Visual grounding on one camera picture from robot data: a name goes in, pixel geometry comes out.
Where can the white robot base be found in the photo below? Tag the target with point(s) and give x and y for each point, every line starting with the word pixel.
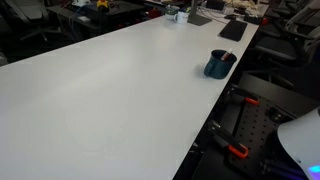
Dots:
pixel 301 140

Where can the red marker with white cap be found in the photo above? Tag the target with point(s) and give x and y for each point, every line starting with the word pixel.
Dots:
pixel 226 56

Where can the grey monitor stand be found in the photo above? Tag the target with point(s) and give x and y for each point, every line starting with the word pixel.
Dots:
pixel 198 18

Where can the black perforated breadboard plate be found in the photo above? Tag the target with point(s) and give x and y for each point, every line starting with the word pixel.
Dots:
pixel 258 131

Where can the dark blue enamel mug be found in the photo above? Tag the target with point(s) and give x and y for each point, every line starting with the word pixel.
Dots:
pixel 216 68

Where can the black box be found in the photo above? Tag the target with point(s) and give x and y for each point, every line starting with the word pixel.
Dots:
pixel 253 19

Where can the yellow emergency stop button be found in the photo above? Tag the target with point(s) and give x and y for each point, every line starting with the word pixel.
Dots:
pixel 102 4

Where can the black side desk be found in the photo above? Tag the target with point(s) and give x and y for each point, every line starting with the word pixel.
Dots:
pixel 110 15

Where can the grey office chair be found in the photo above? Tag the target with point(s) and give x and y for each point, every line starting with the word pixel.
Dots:
pixel 30 13

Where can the white mug with dark print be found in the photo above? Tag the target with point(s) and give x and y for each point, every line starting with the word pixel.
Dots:
pixel 181 17

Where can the red object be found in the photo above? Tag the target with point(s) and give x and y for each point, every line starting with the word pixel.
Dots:
pixel 154 13

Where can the black office chair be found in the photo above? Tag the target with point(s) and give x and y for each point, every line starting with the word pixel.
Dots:
pixel 283 50

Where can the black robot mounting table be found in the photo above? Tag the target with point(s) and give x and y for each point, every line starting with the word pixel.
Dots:
pixel 276 91

